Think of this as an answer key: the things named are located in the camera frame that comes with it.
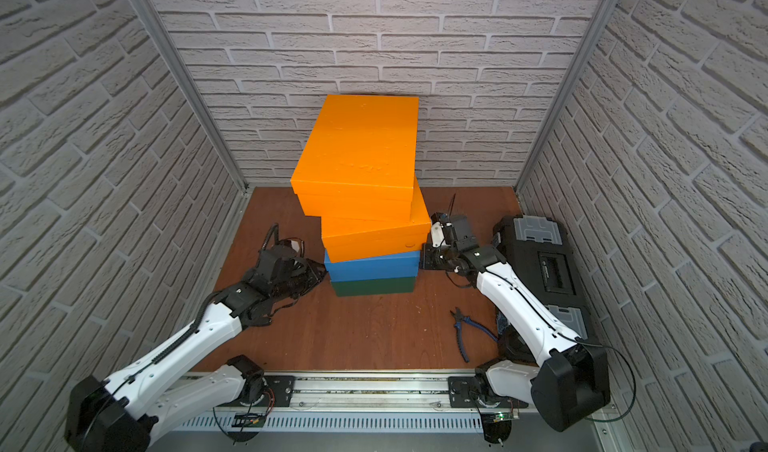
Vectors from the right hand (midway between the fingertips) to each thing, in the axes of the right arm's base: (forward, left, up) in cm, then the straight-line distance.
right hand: (422, 255), depth 81 cm
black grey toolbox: (-1, -33, 0) cm, 33 cm away
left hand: (-2, +24, +1) cm, 24 cm away
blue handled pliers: (-13, -10, -16) cm, 23 cm away
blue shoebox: (-5, +6, +4) cm, 9 cm away
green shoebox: (-1, +14, -15) cm, 20 cm away
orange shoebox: (-5, +17, +16) cm, 24 cm away
